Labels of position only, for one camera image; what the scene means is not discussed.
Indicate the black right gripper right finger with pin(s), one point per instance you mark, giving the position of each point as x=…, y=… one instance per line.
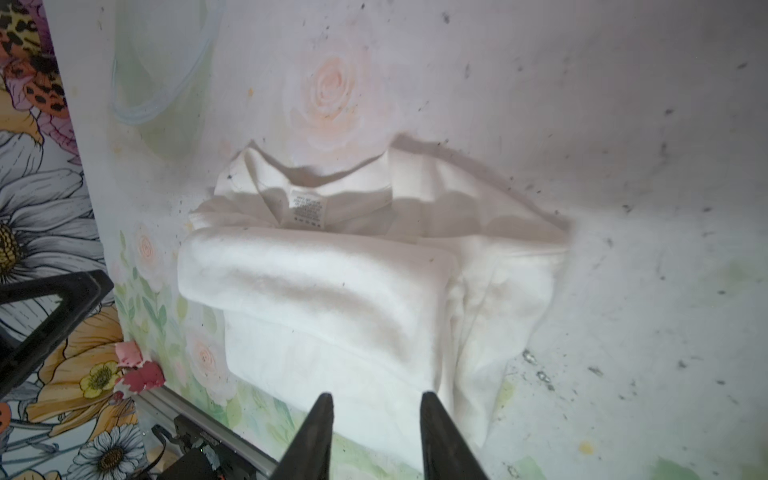
x=446, y=455

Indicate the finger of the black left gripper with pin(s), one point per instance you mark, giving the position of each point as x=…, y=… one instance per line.
x=79, y=293

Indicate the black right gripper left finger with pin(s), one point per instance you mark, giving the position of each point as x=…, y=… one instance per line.
x=309, y=454

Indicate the white t-shirt with robot print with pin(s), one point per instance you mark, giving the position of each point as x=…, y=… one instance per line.
x=407, y=275

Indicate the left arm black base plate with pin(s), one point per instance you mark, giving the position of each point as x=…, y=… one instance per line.
x=203, y=456

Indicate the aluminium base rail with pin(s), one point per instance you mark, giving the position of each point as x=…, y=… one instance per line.
x=156, y=411

